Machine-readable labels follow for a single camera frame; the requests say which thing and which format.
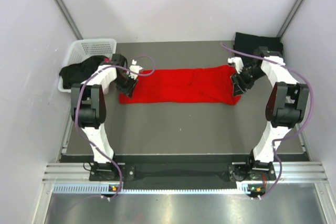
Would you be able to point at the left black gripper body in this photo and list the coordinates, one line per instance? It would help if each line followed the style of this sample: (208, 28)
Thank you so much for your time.
(125, 84)

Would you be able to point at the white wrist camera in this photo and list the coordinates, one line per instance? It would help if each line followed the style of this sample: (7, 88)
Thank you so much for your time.
(237, 63)
(134, 70)

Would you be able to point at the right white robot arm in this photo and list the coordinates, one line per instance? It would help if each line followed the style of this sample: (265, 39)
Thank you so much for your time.
(285, 108)

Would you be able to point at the white plastic laundry basket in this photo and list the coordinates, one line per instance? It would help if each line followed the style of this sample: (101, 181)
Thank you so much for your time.
(80, 50)

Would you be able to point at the black t shirt in basket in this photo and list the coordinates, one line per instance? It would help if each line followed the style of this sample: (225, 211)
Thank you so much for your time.
(79, 72)

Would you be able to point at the aluminium frame rail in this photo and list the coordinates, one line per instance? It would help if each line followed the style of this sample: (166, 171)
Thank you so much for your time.
(292, 172)

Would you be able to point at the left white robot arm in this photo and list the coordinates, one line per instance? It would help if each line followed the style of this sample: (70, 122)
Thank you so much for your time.
(88, 108)

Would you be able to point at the red t shirt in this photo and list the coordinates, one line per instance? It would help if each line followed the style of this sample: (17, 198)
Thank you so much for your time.
(200, 85)

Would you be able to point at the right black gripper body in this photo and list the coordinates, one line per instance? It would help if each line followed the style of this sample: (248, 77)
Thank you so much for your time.
(247, 77)

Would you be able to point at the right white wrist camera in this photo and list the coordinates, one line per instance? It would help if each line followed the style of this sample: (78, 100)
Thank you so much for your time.
(237, 63)

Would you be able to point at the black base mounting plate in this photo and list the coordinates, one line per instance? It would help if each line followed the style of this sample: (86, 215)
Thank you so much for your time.
(240, 172)

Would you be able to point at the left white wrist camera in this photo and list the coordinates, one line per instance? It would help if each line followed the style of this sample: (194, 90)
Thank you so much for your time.
(134, 70)

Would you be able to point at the folded black t shirt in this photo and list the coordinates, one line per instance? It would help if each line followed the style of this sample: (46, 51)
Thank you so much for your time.
(248, 43)

